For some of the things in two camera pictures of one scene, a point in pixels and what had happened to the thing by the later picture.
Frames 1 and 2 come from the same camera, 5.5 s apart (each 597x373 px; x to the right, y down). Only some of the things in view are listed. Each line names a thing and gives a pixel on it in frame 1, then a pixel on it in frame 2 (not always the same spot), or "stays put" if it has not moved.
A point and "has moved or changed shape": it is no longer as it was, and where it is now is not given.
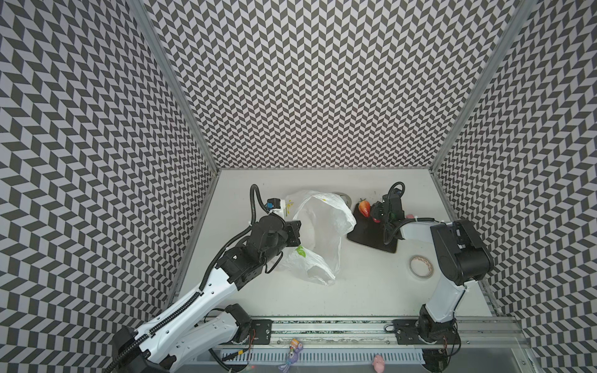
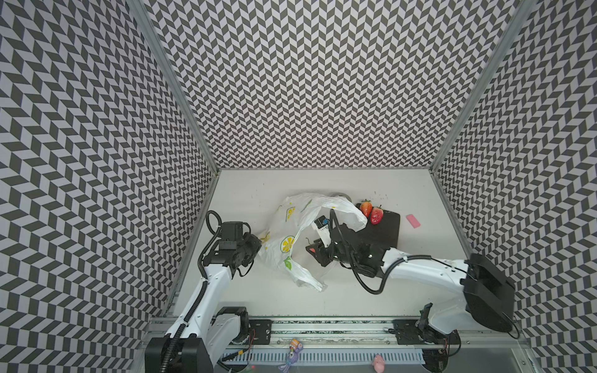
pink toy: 378,364 stays put
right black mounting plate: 406,333 stays put
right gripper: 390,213 -> 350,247
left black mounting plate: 263,331 stays put
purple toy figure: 295,347 stays put
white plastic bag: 325,218 has moved or changed shape
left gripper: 292,228 -> 256,243
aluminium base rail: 374,333 stays put
